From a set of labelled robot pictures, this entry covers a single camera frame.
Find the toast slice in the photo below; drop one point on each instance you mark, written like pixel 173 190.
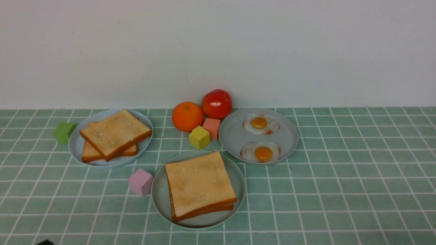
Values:
pixel 89 153
pixel 223 207
pixel 200 182
pixel 130 128

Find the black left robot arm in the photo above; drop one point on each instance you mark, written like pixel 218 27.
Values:
pixel 45 242

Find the grey egg plate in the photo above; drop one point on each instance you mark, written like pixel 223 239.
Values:
pixel 233 136

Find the front fried egg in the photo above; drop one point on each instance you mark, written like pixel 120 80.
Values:
pixel 260 152

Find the back fried egg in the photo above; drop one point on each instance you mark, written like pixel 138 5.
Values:
pixel 260 125

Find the salmon pink cube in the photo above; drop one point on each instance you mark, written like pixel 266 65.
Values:
pixel 212 126

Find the green cube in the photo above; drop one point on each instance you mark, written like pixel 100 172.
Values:
pixel 63 132

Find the red tomato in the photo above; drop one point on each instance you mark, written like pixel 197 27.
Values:
pixel 217 104

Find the yellow cube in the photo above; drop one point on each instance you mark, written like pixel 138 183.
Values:
pixel 199 137

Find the grey bread plate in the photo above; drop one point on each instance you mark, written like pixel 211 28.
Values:
pixel 76 144

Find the green front plate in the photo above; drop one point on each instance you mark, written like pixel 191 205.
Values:
pixel 161 199

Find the fried egg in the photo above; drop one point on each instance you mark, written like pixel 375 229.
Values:
pixel 260 125
pixel 260 152

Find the orange fruit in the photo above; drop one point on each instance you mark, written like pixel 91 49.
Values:
pixel 186 116

